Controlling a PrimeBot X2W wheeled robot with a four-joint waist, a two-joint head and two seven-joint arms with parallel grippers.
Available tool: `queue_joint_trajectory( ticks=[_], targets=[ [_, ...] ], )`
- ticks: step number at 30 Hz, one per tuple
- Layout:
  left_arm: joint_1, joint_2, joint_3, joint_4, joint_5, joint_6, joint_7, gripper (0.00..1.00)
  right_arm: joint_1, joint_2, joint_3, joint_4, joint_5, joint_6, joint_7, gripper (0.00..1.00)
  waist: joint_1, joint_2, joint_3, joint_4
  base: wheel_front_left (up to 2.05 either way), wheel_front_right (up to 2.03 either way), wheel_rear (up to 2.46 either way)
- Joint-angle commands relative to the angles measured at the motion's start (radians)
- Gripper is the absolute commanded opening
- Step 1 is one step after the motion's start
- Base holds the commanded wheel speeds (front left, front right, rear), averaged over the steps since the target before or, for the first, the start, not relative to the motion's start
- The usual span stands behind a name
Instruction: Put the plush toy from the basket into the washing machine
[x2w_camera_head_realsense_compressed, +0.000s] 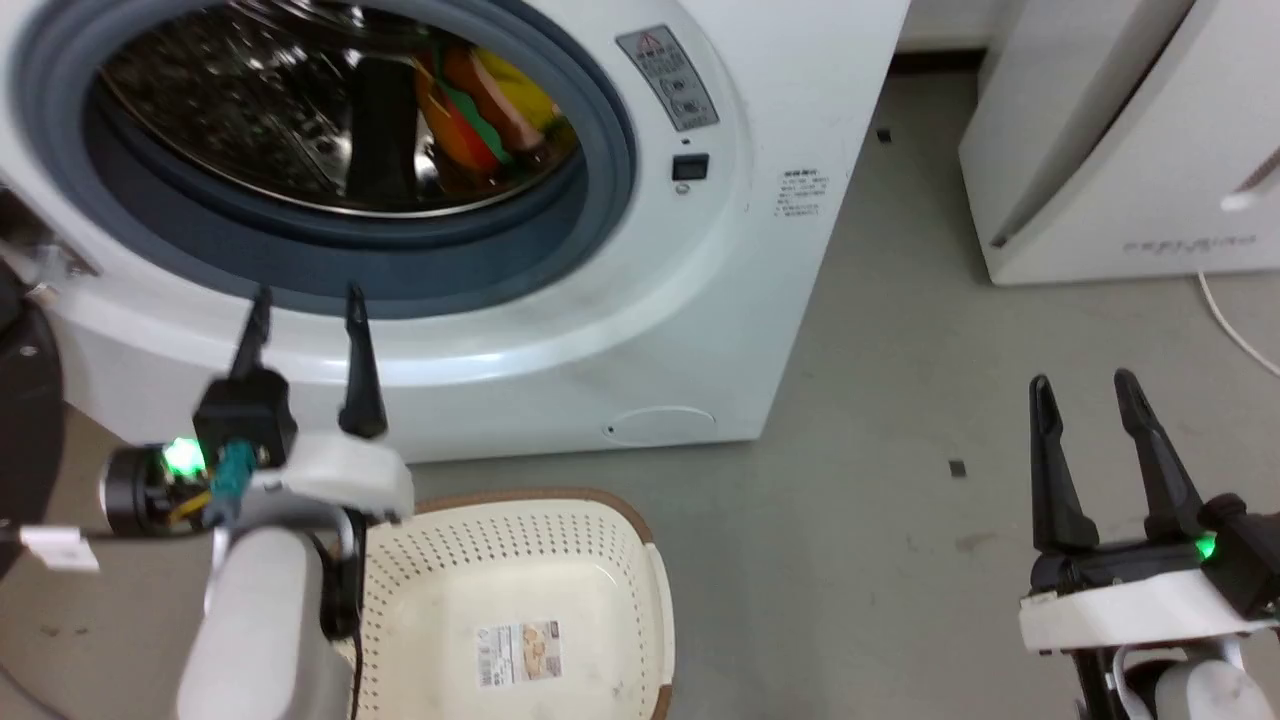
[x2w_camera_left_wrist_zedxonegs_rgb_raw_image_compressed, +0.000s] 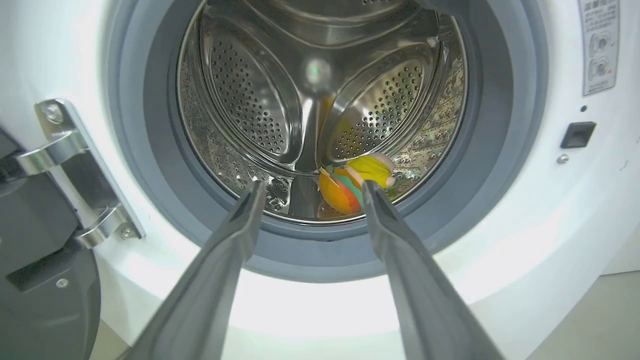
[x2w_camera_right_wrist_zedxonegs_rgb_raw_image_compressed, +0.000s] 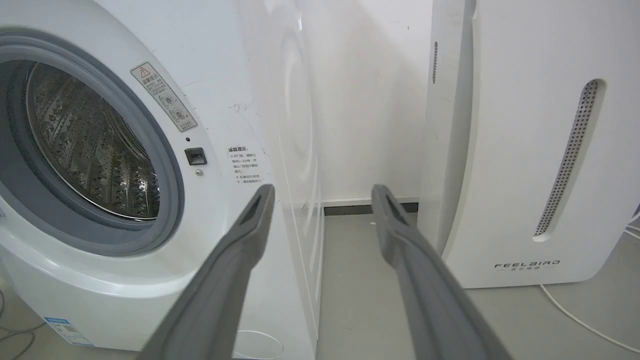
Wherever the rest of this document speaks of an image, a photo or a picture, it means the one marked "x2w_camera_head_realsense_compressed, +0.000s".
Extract white tag connector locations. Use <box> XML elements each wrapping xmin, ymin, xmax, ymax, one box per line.
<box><xmin>20</xmin><ymin>525</ymin><xmax>102</xmax><ymax>573</ymax></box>

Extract grey warning label sticker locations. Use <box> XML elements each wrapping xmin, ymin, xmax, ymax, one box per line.
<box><xmin>615</xmin><ymin>24</ymin><xmax>721</xmax><ymax>133</ymax></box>

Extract colourful clothes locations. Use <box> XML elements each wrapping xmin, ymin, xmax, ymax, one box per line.
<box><xmin>414</xmin><ymin>40</ymin><xmax>583</xmax><ymax>197</ymax></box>

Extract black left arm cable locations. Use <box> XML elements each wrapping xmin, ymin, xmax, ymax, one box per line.
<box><xmin>305</xmin><ymin>508</ymin><xmax>369</xmax><ymax>720</ymax></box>

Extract round filter cover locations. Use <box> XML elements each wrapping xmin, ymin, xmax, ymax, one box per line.
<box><xmin>606</xmin><ymin>405</ymin><xmax>719</xmax><ymax>447</ymax></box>

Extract printed basket label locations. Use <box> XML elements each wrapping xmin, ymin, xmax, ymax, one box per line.
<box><xmin>475</xmin><ymin>619</ymin><xmax>565</xmax><ymax>690</ymax></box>

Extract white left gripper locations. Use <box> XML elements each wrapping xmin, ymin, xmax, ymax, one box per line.
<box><xmin>228</xmin><ymin>283</ymin><xmax>417</xmax><ymax>528</ymax></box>

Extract white boxy appliance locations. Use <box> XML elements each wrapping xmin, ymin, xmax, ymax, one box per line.
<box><xmin>958</xmin><ymin>0</ymin><xmax>1280</xmax><ymax>287</ymax></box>

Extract dark round washer door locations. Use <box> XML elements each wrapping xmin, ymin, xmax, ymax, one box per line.
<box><xmin>0</xmin><ymin>262</ymin><xmax>67</xmax><ymax>583</ymax></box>

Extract grey rubber door gasket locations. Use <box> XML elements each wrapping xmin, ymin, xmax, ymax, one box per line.
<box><xmin>12</xmin><ymin>0</ymin><xmax>639</xmax><ymax>321</ymax></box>

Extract white front-load washing machine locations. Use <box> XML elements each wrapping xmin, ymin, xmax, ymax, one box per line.
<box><xmin>0</xmin><ymin>0</ymin><xmax>913</xmax><ymax>466</ymax></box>

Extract cream perforated laundry basket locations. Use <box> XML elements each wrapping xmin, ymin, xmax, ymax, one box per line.
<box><xmin>335</xmin><ymin>488</ymin><xmax>677</xmax><ymax>720</ymax></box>

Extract steel washing drum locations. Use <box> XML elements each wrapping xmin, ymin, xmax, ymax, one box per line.
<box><xmin>98</xmin><ymin>0</ymin><xmax>583</xmax><ymax>218</ymax></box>

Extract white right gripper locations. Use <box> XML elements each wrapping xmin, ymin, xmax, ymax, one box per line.
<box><xmin>1018</xmin><ymin>368</ymin><xmax>1280</xmax><ymax>658</ymax></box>

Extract small printed text sticker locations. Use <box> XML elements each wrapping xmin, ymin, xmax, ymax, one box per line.
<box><xmin>776</xmin><ymin>168</ymin><xmax>831</xmax><ymax>220</ymax></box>

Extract white floor cable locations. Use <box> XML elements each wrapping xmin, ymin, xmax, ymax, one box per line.
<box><xmin>1196</xmin><ymin>272</ymin><xmax>1280</xmax><ymax>379</ymax></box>

